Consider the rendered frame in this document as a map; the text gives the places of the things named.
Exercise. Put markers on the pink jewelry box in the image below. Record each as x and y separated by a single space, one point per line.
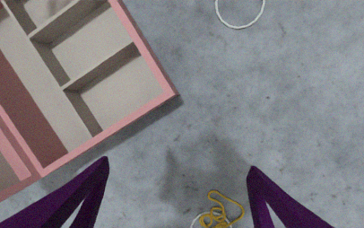
73 73

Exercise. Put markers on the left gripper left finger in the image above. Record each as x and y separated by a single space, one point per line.
54 209

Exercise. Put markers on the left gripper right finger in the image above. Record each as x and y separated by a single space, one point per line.
261 188

